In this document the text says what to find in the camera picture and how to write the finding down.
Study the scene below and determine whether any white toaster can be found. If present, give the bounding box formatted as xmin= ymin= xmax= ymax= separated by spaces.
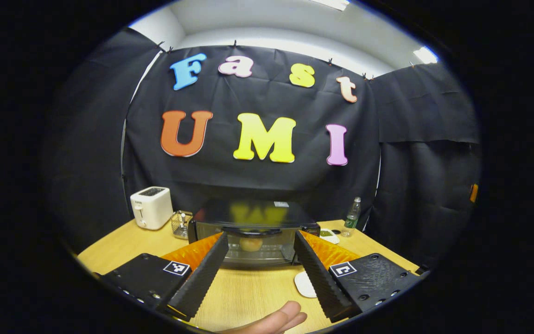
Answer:
xmin=130 ymin=186 xmax=174 ymax=231

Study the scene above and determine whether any ceiling light panel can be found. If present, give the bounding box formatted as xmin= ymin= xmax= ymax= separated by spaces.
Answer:
xmin=412 ymin=46 xmax=439 ymax=65
xmin=310 ymin=0 xmax=350 ymax=12

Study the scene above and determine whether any black electric oven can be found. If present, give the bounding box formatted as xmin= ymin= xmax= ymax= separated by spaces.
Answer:
xmin=187 ymin=199 xmax=322 ymax=269

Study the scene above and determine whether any white square plate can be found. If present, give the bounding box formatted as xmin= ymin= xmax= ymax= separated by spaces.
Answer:
xmin=293 ymin=271 xmax=318 ymax=299

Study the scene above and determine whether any white divided condiment dish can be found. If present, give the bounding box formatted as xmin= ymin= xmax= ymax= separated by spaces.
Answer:
xmin=319 ymin=228 xmax=341 ymax=245

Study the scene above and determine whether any small wire basket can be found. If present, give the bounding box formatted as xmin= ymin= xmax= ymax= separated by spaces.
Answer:
xmin=170 ymin=210 xmax=194 ymax=240

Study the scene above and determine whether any clear plastic water bottle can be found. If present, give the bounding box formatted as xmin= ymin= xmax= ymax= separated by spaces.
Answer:
xmin=341 ymin=197 xmax=362 ymax=238

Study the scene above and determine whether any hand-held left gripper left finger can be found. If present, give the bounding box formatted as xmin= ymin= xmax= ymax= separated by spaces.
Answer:
xmin=99 ymin=231 xmax=229 ymax=321

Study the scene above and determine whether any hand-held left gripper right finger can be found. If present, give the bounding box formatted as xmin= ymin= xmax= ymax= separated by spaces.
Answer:
xmin=293 ymin=230 xmax=421 ymax=323

